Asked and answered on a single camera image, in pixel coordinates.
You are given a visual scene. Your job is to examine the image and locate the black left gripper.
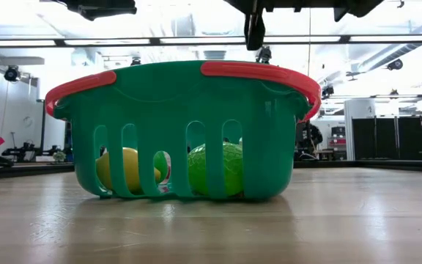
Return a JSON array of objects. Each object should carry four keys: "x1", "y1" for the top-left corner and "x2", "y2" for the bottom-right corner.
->
[{"x1": 64, "y1": 0, "x2": 138, "y2": 21}]

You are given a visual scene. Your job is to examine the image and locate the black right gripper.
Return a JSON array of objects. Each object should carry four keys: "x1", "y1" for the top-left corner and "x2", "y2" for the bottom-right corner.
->
[{"x1": 225, "y1": 0, "x2": 338, "y2": 51}]

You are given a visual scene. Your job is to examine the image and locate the teal basket orange handles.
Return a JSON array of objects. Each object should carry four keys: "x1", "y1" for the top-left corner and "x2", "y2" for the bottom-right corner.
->
[{"x1": 45, "y1": 60, "x2": 322, "y2": 202}]

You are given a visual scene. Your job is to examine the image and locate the light green toy avocado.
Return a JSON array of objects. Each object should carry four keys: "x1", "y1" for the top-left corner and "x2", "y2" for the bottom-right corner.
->
[{"x1": 188, "y1": 142, "x2": 244, "y2": 197}]

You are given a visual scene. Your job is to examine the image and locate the bright green round toy fruit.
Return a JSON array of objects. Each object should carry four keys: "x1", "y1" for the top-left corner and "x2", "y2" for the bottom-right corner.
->
[{"x1": 153, "y1": 150, "x2": 171, "y2": 183}]

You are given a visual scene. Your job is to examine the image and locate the yellow toy lemon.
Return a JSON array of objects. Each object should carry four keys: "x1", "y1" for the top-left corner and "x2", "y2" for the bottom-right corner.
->
[{"x1": 95, "y1": 147, "x2": 162, "y2": 195}]

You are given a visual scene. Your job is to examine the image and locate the black ceiling spotlight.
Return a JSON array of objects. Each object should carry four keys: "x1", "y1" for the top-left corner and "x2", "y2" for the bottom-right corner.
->
[
  {"x1": 386, "y1": 58, "x2": 404, "y2": 71},
  {"x1": 4, "y1": 65, "x2": 21, "y2": 82}
]

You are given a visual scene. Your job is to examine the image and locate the person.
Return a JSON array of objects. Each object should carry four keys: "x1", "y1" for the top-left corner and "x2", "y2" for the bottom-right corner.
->
[{"x1": 295, "y1": 122, "x2": 324, "y2": 161}]

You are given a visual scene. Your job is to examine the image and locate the white column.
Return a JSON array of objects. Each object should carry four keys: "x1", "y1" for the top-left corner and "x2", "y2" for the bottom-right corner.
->
[{"x1": 344, "y1": 98, "x2": 377, "y2": 161}]

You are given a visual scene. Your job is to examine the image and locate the black cabinet row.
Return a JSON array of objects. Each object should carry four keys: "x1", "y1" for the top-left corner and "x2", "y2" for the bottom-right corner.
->
[{"x1": 352, "y1": 116, "x2": 422, "y2": 161}]

